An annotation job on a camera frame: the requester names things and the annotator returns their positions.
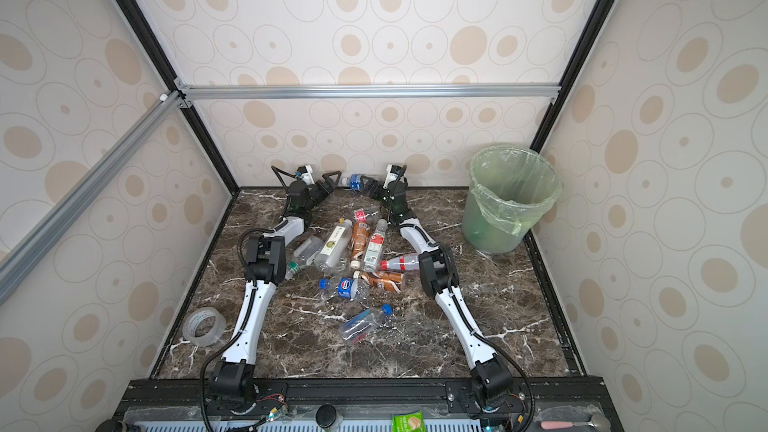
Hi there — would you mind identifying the blue label water bottle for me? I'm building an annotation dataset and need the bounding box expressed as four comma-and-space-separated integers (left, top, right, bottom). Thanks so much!
342, 174, 363, 192

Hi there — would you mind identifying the red label clear bottle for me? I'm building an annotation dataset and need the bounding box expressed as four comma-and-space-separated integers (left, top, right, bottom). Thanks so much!
353, 208, 383, 230

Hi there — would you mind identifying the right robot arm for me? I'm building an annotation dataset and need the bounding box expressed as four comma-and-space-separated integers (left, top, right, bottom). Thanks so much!
349, 164, 530, 412

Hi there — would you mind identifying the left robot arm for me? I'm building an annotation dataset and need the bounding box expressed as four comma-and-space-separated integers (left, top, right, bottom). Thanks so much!
199, 165, 341, 431

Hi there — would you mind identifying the green lined mesh waste bin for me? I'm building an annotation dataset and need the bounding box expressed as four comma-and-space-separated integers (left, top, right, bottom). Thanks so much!
462, 144, 563, 254

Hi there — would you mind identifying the orange label tea bottle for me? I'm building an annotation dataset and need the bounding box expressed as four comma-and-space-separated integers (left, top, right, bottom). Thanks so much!
350, 219, 370, 271

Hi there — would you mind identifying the green cap clear bottle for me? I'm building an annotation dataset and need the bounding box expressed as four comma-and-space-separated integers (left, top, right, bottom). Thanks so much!
285, 236, 324, 280

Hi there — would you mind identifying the tall clear white-cap bottle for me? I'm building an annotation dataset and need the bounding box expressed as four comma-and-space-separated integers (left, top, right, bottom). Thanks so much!
313, 219, 353, 274

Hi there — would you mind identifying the red white label bottle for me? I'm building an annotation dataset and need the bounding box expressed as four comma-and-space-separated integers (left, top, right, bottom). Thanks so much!
362, 219, 388, 274

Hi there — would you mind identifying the red cap lying bottle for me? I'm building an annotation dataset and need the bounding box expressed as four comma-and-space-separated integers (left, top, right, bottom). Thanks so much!
380, 253, 420, 272

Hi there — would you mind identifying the brown label lying bottle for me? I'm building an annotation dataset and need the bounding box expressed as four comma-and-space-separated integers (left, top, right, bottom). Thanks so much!
354, 271, 404, 293

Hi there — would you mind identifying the blue cap round-label bottle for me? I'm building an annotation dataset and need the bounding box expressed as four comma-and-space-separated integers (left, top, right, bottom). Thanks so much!
319, 277, 369, 301

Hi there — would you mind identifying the crushed blue cap bottle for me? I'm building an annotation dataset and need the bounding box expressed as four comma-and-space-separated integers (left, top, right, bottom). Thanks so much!
340, 304, 393, 341

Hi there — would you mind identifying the clear tape roll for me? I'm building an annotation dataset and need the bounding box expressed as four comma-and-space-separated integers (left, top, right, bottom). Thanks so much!
182, 307, 226, 347

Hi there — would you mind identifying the black round knob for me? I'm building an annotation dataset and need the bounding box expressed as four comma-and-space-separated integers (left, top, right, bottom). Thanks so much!
315, 404, 342, 432

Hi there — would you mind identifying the green snack packet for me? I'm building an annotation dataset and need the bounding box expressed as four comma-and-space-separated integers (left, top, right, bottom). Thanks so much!
392, 411, 427, 432

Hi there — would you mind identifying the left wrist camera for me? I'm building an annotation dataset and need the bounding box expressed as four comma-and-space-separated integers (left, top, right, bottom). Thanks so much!
296, 165, 315, 186

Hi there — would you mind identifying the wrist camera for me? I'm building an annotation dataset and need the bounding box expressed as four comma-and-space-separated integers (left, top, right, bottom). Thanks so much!
296, 165, 315, 186
384, 164, 404, 188

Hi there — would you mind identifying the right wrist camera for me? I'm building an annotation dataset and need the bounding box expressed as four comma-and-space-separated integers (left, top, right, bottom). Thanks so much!
384, 164, 404, 188

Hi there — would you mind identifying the horizontal aluminium rail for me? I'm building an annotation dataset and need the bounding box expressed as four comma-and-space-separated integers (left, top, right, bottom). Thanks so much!
180, 83, 561, 100

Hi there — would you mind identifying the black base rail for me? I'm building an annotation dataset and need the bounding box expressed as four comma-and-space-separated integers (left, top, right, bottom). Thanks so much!
101, 376, 623, 431

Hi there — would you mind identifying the left diagonal aluminium rail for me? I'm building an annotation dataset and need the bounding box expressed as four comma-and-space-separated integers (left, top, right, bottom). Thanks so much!
1, 91, 182, 302

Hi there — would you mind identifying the pink handled tool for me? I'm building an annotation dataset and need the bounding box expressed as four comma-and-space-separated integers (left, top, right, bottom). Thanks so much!
539, 413, 611, 432

